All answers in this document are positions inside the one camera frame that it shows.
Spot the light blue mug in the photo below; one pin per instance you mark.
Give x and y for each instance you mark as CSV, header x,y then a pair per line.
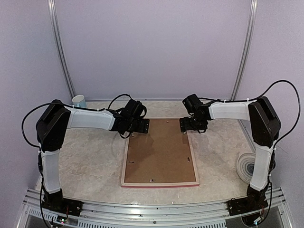
x,y
79,101

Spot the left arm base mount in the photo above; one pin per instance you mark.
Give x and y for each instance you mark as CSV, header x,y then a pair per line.
x,y
56,202

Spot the pink wooden picture frame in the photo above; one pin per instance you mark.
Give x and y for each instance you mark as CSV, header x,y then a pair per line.
x,y
123,175

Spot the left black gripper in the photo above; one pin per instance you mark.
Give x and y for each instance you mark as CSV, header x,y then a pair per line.
x,y
144,127

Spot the left aluminium corner post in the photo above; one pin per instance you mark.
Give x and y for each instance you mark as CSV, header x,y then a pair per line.
x,y
59,46

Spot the brown cardboard backing board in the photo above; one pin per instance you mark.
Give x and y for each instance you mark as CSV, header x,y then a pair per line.
x,y
159,152

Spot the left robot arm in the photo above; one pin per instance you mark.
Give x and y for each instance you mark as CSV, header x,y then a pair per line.
x,y
58,117

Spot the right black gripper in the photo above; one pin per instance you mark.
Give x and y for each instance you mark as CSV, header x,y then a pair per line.
x,y
185,125

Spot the front aluminium rail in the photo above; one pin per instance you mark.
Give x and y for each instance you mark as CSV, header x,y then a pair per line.
x,y
198,215

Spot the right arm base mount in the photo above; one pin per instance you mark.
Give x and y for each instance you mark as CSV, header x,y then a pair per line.
x,y
254,200

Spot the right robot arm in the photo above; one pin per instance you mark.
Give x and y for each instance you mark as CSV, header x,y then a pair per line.
x,y
264,123

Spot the aluminium corner post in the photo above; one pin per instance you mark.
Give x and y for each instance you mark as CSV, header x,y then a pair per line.
x,y
246,48
59,46

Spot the right aluminium corner post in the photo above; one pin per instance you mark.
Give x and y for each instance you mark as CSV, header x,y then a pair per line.
x,y
246,48

